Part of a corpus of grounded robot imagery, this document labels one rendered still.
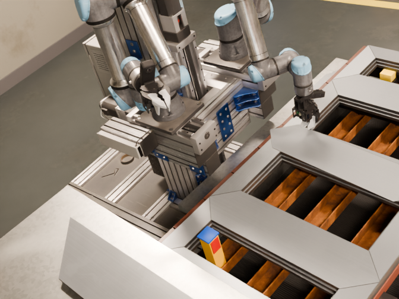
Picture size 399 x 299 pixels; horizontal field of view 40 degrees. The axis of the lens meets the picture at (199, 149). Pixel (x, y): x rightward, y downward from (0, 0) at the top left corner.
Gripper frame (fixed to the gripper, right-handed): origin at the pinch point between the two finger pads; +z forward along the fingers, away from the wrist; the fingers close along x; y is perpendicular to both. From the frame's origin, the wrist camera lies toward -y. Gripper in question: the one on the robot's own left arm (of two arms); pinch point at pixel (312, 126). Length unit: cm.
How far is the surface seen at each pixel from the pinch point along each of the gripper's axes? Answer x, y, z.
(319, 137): 6.6, 4.1, 0.7
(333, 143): 13.7, 4.7, 0.6
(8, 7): -351, -40, 23
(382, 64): 1, -58, 3
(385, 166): 37.9, 6.9, 0.6
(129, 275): 7, 107, -21
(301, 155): 6.3, 16.7, 0.6
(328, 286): 49, 64, 2
